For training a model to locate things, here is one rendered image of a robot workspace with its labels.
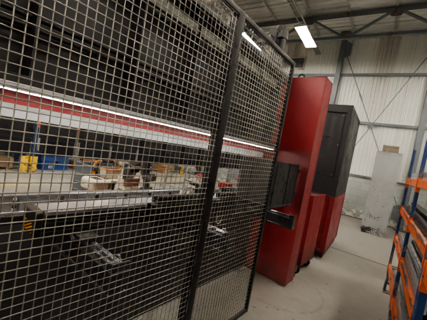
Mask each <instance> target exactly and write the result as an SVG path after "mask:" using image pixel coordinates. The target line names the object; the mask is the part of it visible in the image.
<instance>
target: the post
mask: <svg viewBox="0 0 427 320"><path fill-rule="evenodd" d="M233 16H234V17H233ZM233 16H231V21H232V19H233V22H231V21H230V24H229V26H231V27H232V28H233V29H234V30H235V31H234V30H233V29H231V28H230V27H229V31H228V32H230V30H231V34H230V36H229V33H228V35H227V37H228V38H229V39H230V40H231V41H230V40H229V39H227V42H226V43H227V44H228V47H227V44H226V49H227V50H225V53H224V54H225V55H226V56H227V57H226V56H225V55H224V59H223V64H222V66H224V67H225V68H227V69H228V70H227V69H225V68H223V67H222V70H221V72H223V73H224V74H223V75H222V73H221V75H220V77H221V78H222V79H221V78H220V81H219V83H221V84H223V85H224V86H226V87H224V86H223V85H221V86H220V84H219V89H221V90H222V91H221V90H220V93H219V90H218V92H217V94H219V95H220V96H223V97H220V96H218V95H217V99H216V103H215V105H216V106H218V107H216V106H215V110H214V111H215V112H216V114H215V112H214V114H213V116H214V117H217V118H218V117H219V120H218V119H217V118H214V117H213V121H212V122H214V119H215V122H214V124H213V123H212V128H215V129H216V128H217V129H218V130H217V131H216V130H215V129H212V128H211V132H210V133H212V130H213V133H212V134H215V132H216V136H215V135H212V134H210V139H211V137H212V140H211V143H210V140H209V142H208V144H210V145H211V146H209V145H208V149H207V150H209V148H210V150H212V149H213V152H212V151H209V153H208V151H207V155H209V157H208V156H206V161H207V158H208V161H210V160H211V161H212V162H206V161H205V166H211V167H210V169H209V167H207V168H206V167H204V170H203V171H205V168H206V172H208V171H209V172H210V173H205V172H203V177H204V176H205V177H209V178H208V180H207V178H202V181H201V182H203V179H204V182H208V183H201V188H202V186H203V188H207V189H206V191H205V189H200V193H201V190H202V193H206V194H200V195H199V200H198V204H199V203H200V207H199V205H198V206H197V210H196V216H195V220H196V219H197V222H196V221H194V225H196V228H195V226H194V227H193V230H196V231H193V234H192V238H191V241H193V242H191V245H190V246H192V244H193V246H192V249H191V247H190V249H189V251H192V252H189V256H188V257H190V254H191V256H193V255H195V256H194V258H193V257H190V260H189V258H188V260H187V262H189V261H190V262H189V263H187V267H188V265H189V267H188V271H187V268H186V272H188V273H185V277H186V276H187V278H185V279H184V284H183V289H182V293H183V292H185V293H184V296H183V294H182V295H181V298H182V297H183V299H181V300H180V303H182V302H183V303H182V306H181V304H180V306H179V308H181V310H180V309H179V313H178V317H177V319H178V318H180V317H181V318H180V319H179V320H191V316H192V311H193V305H194V298H195V294H196V288H197V283H198V277H199V273H200V267H201V259H202V256H203V249H204V245H205V238H206V234H207V228H208V221H209V217H210V210H211V207H212V200H213V196H214V189H215V183H216V178H217V172H218V168H219V161H220V155H221V150H222V144H223V140H224V134H225V129H226V123H227V116H228V112H229V105H230V101H231V95H232V90H233V84H234V77H235V74H236V67H237V63H238V56H239V52H240V45H241V39H242V35H243V28H244V24H245V17H246V13H245V12H244V11H243V10H242V9H241V12H240V14H238V15H237V17H236V14H234V15H233ZM235 18H236V19H237V20H236V19H235ZM235 22H236V25H235V27H234V23H235ZM231 23H232V25H231ZM233 32H234V35H233ZM232 35H233V36H232ZM232 40H233V42H232ZM228 41H229V43H228ZM231 43H232V45H231ZM230 46H231V47H232V48H231V47H230ZM230 50H231V53H230ZM226 51H227V54H226ZM228 51H229V52H228ZM229 54H230V56H229ZM228 57H229V58H230V59H229V58H228ZM225 59H226V61H225ZM224 61H225V64H224ZM228 61H229V64H228V67H227V63H228ZM226 62H227V63H226ZM223 69H224V71H223ZM226 71H227V76H226V75H225V74H226ZM225 78H226V81H225V80H224V79H225ZM221 80H222V82H221ZM224 82H225V84H224ZM223 89H224V92H223ZM222 92H223V95H222ZM218 98H219V101H220V102H218V104H217V100H218ZM221 100H222V103H221ZM220 103H221V106H220ZM219 107H221V108H219ZM216 108H217V111H216ZM219 110H220V114H219V113H217V112H219ZM217 121H218V125H217ZM215 123H216V124H215ZM214 139H215V141H214ZM213 145H214V147H213ZM211 156H213V157H212V159H211ZM206 185H207V187H206ZM204 195H205V199H204V202H203V199H202V198H204ZM200 197H201V200H200ZM203 203H204V204H203ZM202 204H203V205H202ZM202 206H203V210H202V212H201V210H199V211H198V208H199V209H202ZM199 214H202V215H199ZM197 215H198V217H197ZM200 217H201V220H199V219H200ZM199 224H201V225H200V226H199ZM198 228H199V230H198ZM197 230H198V231H197ZM193 235H198V237H197V236H194V239H193ZM196 238H197V241H195V240H196ZM196 244H197V245H196ZM195 245H196V247H195ZM194 249H195V251H194ZM193 260H194V261H193ZM191 261H193V262H191ZM192 263H193V266H192ZM190 266H192V269H191V267H190ZM191 270H192V271H191ZM190 271H191V272H190ZM190 273H191V276H190ZM188 276H190V279H189V277H188ZM189 280H190V282H188V281H189ZM186 282H187V283H186ZM185 283H186V285H185ZM188 284H189V286H188ZM184 286H185V287H186V288H185V289H184ZM187 286H188V290H187ZM186 291H188V292H186ZM186 295H187V297H186ZM184 297H185V298H184ZM186 300H187V301H186ZM185 301H186V304H185ZM184 305H185V308H184ZM182 307H183V308H182ZM184 310H185V311H184ZM183 311H184V315H183ZM180 312H182V313H180ZM179 314H180V317H179ZM182 316H183V318H182Z"/></svg>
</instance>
